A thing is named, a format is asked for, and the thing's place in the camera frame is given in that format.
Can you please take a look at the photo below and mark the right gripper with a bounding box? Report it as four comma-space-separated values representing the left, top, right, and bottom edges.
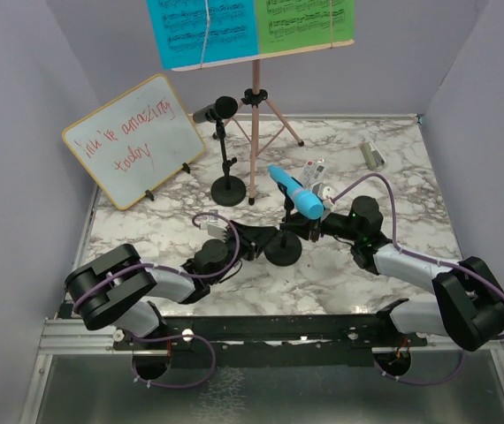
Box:
280, 201, 362, 243

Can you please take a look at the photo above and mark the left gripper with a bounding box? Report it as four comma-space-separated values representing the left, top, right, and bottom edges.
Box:
210, 220, 275, 284

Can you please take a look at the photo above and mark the blue toy microphone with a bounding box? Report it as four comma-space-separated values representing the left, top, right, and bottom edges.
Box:
267, 164, 325, 220

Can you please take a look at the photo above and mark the black mic stand front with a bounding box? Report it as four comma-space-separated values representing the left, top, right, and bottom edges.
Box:
264, 183, 302, 267

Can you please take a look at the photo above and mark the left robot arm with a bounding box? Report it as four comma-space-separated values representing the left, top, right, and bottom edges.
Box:
65, 221, 278, 349

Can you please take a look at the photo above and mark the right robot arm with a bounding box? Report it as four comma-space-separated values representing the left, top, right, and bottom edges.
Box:
282, 196, 504, 352

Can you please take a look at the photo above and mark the white remote packet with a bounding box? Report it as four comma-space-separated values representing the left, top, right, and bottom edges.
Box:
298, 159, 326, 189

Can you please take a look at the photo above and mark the grey eraser block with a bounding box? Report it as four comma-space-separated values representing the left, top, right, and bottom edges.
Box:
360, 141, 386, 170

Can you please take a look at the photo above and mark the black microphone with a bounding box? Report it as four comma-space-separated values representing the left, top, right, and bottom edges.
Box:
192, 96, 239, 124

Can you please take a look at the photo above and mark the pink music stand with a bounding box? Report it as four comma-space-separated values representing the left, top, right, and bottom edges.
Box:
173, 38, 355, 206

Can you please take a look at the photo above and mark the yellow framed whiteboard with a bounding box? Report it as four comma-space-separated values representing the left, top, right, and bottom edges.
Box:
62, 74, 205, 210

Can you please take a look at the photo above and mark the green sheet music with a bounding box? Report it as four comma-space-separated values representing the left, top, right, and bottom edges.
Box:
255, 0, 355, 55

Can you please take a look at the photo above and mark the blue sheet music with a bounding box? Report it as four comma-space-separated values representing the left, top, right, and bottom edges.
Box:
147, 0, 259, 70

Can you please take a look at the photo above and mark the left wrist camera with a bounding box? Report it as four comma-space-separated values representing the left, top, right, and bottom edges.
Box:
196, 214, 231, 241

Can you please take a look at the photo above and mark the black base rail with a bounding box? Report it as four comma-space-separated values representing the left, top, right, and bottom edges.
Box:
114, 313, 430, 367

